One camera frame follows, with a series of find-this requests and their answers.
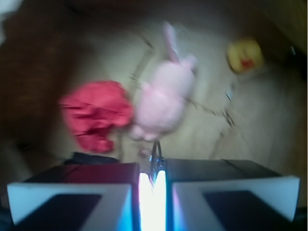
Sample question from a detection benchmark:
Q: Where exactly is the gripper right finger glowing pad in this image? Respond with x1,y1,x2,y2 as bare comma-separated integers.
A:
165,159,300,231

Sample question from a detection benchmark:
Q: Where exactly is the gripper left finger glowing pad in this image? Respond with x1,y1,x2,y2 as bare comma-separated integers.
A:
7,163,141,231

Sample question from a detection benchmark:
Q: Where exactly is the silver key bunch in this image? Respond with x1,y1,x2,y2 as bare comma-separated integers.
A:
149,140,166,188

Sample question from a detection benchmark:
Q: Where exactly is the crumpled red paper ball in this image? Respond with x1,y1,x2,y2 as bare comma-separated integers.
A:
59,81,134,153

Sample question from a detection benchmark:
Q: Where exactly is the pink plush bunny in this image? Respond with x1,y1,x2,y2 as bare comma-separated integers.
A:
130,22,198,141

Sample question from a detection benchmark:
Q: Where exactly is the yellow rubber duck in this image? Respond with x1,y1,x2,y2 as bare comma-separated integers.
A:
226,37,264,74

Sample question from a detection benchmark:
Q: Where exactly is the brown paper bag tray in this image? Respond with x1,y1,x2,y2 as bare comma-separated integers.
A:
0,0,308,204

